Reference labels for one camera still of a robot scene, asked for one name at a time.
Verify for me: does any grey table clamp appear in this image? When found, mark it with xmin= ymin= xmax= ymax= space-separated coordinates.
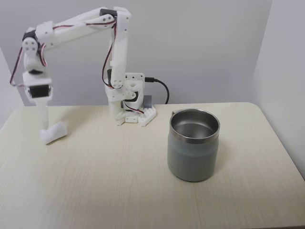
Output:
xmin=142 ymin=95 xmax=153 ymax=109

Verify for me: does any white gauze dressing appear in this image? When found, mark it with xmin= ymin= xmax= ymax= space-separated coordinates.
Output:
xmin=39 ymin=121 xmax=68 ymax=146

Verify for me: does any red black servo wire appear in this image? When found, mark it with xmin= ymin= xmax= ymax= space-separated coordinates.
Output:
xmin=10 ymin=46 xmax=26 ymax=88

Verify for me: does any black usb power cable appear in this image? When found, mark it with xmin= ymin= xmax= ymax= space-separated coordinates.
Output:
xmin=144 ymin=76 xmax=170 ymax=105

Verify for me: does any steel mug with green handle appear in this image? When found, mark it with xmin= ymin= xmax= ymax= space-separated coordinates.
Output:
xmin=167 ymin=108 xmax=221 ymax=183

